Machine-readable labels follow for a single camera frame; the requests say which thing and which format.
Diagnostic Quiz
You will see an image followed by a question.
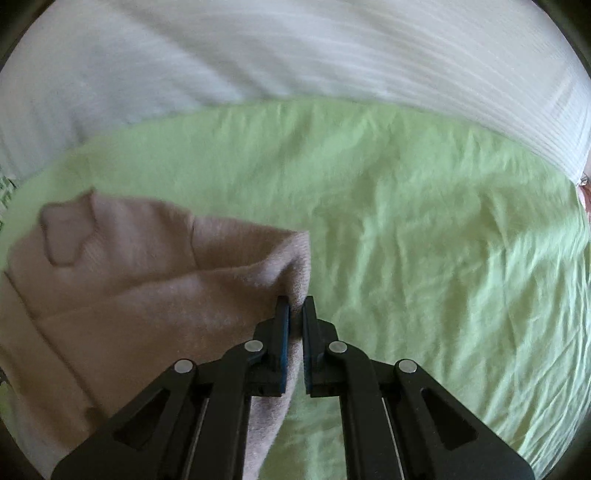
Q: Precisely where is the white striped pillow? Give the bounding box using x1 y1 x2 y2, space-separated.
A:
0 0 591 185

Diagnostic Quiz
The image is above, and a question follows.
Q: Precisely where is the light green bed sheet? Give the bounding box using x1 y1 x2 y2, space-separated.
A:
0 99 591 480

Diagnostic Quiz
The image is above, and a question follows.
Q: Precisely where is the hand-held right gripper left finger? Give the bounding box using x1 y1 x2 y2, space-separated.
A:
51 295 291 480

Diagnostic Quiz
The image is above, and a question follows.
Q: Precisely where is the mauve fleece garment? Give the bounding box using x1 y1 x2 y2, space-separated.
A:
0 187 312 480

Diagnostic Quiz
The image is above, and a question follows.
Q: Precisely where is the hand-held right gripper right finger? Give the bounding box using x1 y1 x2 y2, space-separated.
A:
302 295 534 480

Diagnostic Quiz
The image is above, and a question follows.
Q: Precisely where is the green checkered pillow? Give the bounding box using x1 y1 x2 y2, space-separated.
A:
0 172 17 224

